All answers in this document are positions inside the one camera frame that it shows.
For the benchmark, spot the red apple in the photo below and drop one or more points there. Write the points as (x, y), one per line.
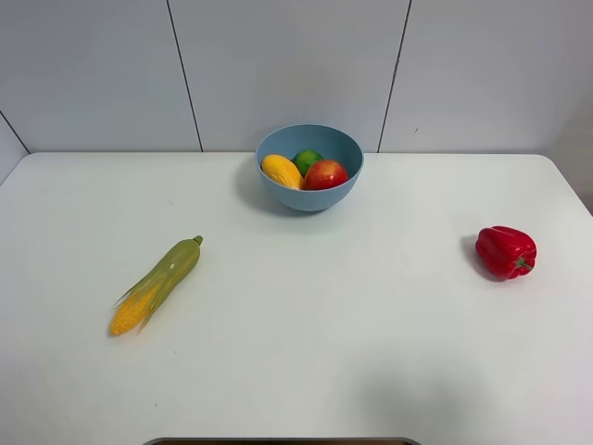
(325, 174)

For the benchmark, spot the blue plastic bowl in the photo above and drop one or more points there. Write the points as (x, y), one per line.
(329, 142)

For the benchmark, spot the yellow mango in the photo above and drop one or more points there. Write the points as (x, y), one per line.
(282, 171)

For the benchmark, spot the corn cob with husk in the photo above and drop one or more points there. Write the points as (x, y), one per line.
(138, 304)

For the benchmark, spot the green lime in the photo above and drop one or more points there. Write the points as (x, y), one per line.
(305, 159)

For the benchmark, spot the red bell pepper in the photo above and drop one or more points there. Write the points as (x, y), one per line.
(506, 252)

